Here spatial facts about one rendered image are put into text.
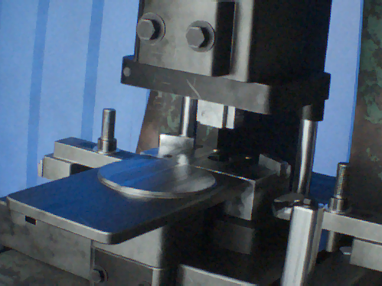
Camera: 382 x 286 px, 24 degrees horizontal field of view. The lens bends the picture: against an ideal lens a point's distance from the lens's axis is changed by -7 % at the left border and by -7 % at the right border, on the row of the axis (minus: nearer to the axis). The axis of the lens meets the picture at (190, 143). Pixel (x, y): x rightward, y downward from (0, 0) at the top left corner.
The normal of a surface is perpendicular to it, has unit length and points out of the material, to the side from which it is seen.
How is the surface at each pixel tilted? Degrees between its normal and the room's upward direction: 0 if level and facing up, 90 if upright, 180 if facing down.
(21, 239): 90
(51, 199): 0
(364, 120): 90
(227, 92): 90
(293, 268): 90
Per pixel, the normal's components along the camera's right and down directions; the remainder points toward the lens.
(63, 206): 0.09, -0.97
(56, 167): -0.53, 0.16
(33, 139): 0.36, 0.26
